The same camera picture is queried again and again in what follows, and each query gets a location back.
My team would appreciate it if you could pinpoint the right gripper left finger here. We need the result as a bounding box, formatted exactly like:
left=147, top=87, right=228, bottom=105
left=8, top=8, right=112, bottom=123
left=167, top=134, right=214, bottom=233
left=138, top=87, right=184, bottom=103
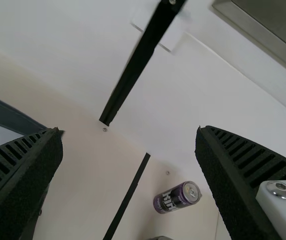
left=0, top=126, right=64, bottom=240

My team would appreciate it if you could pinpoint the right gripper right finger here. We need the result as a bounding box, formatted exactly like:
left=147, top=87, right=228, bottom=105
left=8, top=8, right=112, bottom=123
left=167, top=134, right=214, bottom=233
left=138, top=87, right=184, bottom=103
left=194, top=125, right=286, bottom=240

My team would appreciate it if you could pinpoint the dark grey bag with straps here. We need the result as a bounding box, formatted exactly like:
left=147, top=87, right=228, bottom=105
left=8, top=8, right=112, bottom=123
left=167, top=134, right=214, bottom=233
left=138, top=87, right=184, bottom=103
left=0, top=84, right=66, bottom=154

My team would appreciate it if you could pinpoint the black strip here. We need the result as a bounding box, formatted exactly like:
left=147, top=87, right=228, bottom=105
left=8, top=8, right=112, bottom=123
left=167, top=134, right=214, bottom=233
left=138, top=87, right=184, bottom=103
left=102, top=152, right=151, bottom=240

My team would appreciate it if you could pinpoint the black post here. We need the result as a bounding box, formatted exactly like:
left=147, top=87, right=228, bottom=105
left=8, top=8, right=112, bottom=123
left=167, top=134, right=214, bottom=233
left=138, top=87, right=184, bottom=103
left=98, top=0, right=187, bottom=127

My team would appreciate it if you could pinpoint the white wall plate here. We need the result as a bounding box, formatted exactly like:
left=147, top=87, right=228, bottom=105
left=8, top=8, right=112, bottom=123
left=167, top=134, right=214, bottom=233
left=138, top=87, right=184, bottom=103
left=129, top=0, right=163, bottom=34
left=157, top=7, right=191, bottom=53

